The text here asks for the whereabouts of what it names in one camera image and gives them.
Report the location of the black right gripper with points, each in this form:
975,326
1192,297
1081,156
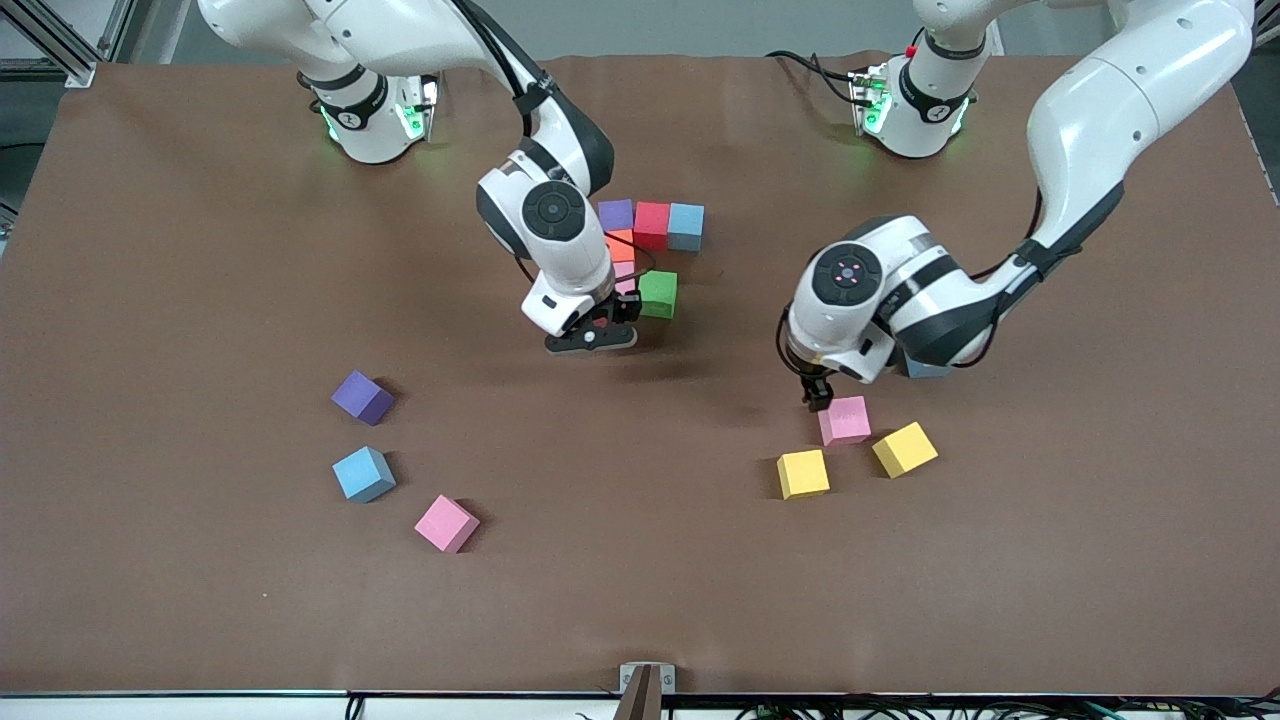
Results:
626,307

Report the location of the pink foam cube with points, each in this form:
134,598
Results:
848,422
446,522
626,278

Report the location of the green foam cube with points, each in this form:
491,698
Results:
660,295

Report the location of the orange foam cube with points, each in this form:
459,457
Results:
622,245

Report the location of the yellow foam cube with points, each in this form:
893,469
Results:
905,448
803,472

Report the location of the red foam cube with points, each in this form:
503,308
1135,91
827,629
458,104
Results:
651,224

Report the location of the purple foam cube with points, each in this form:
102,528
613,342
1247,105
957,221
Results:
616,214
360,396

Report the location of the blue foam cube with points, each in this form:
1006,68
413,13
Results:
686,225
925,371
363,472

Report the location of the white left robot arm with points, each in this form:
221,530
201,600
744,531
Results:
1100,120

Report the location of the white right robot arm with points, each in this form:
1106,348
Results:
560,260

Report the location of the table cover sheet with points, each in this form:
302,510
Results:
640,600

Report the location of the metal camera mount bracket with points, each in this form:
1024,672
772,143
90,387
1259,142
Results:
645,700

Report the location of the aluminium frame post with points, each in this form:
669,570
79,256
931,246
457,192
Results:
78,73
1262,25

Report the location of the white table edge rail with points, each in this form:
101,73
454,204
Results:
200,708

